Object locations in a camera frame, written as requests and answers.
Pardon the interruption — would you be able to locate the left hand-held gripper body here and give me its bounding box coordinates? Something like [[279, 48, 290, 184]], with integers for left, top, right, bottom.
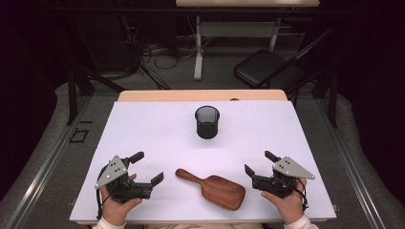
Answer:
[[95, 155, 153, 204]]

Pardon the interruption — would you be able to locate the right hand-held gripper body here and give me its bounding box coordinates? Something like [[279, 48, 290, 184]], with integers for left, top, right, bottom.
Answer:
[[252, 156, 316, 198]]

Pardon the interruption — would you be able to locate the brown wooden hairbrush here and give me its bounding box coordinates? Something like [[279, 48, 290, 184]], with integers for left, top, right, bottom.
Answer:
[[175, 168, 246, 212]]

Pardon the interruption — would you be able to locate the black mesh pen cup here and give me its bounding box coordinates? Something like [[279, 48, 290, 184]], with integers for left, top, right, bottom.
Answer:
[[194, 105, 221, 140]]

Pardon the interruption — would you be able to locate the person's right hand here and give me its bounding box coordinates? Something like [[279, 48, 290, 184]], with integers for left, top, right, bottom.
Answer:
[[261, 178, 308, 225]]

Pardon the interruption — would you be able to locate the person's left hand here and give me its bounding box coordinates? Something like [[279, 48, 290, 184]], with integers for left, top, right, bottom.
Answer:
[[99, 187, 143, 227]]

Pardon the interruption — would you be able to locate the white table cover sheet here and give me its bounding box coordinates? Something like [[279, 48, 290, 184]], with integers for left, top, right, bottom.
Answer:
[[69, 100, 337, 222]]

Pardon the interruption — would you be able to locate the light wooden table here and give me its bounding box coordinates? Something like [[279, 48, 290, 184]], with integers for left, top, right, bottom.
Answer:
[[75, 89, 326, 226]]

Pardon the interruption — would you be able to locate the black metal stand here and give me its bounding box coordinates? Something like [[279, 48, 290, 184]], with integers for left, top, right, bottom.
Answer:
[[311, 68, 339, 130], [65, 63, 128, 126]]

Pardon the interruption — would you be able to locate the black folding chair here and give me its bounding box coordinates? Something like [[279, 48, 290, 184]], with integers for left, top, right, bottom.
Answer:
[[233, 28, 335, 96]]

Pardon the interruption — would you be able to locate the white-legged background desk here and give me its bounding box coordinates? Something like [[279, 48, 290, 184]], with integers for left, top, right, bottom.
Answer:
[[175, 0, 321, 81]]

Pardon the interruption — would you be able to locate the black metal crossbar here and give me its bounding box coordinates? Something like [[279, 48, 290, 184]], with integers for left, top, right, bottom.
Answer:
[[47, 7, 354, 16]]

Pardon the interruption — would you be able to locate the left hand-held gripper cable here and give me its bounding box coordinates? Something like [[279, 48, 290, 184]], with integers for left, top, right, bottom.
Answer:
[[95, 165, 113, 221]]

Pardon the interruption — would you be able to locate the hand-held gripper cable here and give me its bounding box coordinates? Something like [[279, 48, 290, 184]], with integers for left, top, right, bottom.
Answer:
[[95, 165, 113, 221], [294, 179, 309, 213]]

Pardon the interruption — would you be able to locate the right hand-held gripper cable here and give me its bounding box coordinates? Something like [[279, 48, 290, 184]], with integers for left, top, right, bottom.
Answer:
[[294, 179, 309, 213]]

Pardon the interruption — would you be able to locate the aluminium floor rail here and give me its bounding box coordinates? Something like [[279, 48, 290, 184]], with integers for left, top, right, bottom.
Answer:
[[4, 94, 94, 229], [313, 94, 388, 229]]

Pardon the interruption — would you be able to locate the bundle of floor cables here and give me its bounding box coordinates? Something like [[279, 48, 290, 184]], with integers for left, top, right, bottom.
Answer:
[[118, 15, 213, 91]]

